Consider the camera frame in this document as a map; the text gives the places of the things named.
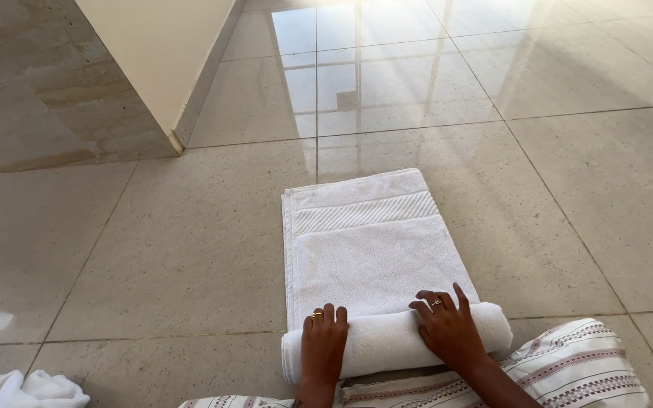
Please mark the person's right hand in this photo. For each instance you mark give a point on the person's right hand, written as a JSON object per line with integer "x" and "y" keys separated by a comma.
{"x": 450, "y": 334}

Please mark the person's left hand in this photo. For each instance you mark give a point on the person's left hand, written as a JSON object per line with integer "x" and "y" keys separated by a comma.
{"x": 323, "y": 351}

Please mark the white terry towel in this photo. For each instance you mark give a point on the white terry towel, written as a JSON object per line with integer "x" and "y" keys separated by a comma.
{"x": 372, "y": 255}

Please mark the person's striped white garment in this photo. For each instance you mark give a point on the person's striped white garment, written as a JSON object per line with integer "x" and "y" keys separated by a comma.
{"x": 576, "y": 368}

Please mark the crumpled white cloth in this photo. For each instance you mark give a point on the crumpled white cloth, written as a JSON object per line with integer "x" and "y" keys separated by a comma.
{"x": 23, "y": 392}

